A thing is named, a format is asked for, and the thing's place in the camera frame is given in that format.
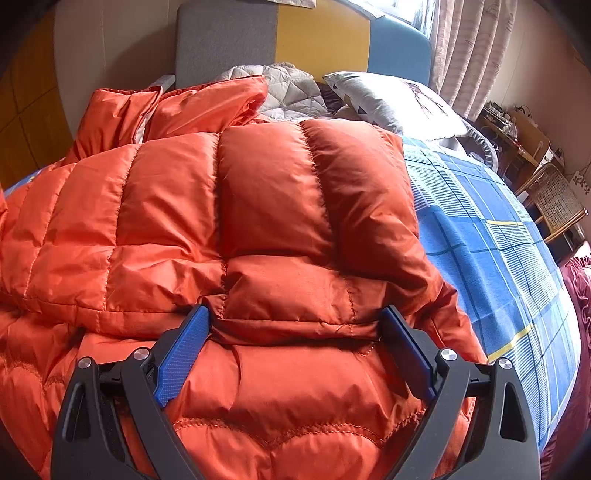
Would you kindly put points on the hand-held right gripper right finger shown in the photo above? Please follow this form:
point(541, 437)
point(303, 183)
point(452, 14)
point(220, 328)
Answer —
point(408, 355)

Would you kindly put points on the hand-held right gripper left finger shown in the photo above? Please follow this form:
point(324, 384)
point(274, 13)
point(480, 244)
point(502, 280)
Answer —
point(182, 357)

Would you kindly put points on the orange down jacket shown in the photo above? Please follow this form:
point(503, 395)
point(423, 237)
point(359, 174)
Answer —
point(268, 194)

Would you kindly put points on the blue plaid bed sheet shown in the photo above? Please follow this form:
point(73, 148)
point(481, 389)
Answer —
point(485, 258)

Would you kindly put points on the maroon ruffled cloth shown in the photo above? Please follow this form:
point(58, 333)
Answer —
point(581, 286)

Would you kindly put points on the rattan back chair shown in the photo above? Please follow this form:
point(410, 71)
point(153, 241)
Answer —
point(554, 198)

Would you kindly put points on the grey ruffled cushion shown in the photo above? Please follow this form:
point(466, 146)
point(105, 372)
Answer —
point(480, 147)

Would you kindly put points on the wooden desk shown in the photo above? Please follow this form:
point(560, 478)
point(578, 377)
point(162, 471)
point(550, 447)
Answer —
point(531, 134)

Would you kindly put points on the white printed pillow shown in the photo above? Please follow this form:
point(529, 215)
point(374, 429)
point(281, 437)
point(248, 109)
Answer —
point(392, 99)

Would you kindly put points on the grey bed side cushion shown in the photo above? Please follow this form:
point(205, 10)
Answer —
point(161, 82)

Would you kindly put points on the white crumpled garment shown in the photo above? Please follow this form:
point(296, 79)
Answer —
point(295, 92)

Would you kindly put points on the orange wooden wardrobe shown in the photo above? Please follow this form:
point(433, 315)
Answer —
point(32, 106)

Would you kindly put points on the beige striped curtain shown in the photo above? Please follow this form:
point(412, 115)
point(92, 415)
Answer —
point(475, 46)

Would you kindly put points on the grey yellow blue headboard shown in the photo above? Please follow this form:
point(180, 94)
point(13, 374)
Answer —
point(318, 41)

